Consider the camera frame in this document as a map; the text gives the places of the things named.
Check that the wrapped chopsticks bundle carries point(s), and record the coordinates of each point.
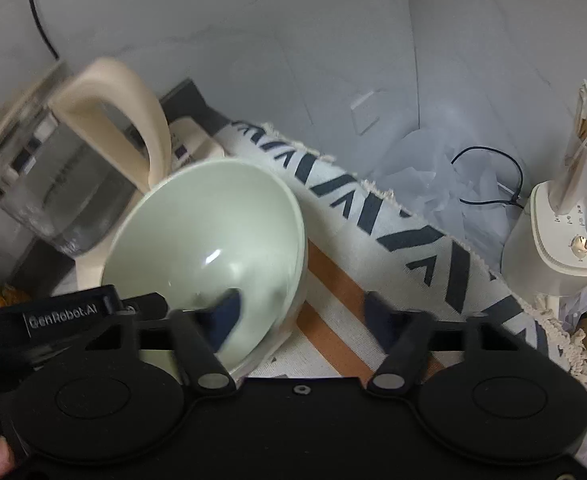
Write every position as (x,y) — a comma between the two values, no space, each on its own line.
(581,160)

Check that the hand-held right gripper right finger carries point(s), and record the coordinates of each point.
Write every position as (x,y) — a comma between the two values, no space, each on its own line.
(379,319)

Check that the white countertop appliance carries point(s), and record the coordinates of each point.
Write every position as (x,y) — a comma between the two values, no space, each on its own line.
(538,245)

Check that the patterned fringed table cloth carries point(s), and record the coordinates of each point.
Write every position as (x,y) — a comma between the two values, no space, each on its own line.
(333,280)

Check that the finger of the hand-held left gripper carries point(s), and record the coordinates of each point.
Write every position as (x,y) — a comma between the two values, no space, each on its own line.
(146,305)

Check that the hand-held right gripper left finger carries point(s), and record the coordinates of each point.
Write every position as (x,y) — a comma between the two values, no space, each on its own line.
(223,322)

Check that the pale green bowl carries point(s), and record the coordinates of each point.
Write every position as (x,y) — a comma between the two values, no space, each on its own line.
(198,240)

